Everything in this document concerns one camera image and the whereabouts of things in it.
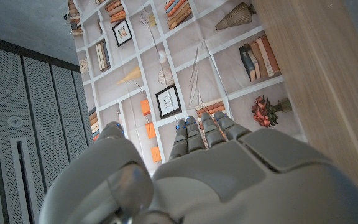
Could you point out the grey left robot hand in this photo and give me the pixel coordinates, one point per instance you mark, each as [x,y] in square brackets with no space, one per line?
[228,186]

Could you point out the printed bookshelf backdrop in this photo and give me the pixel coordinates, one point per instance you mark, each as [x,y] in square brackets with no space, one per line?
[197,62]

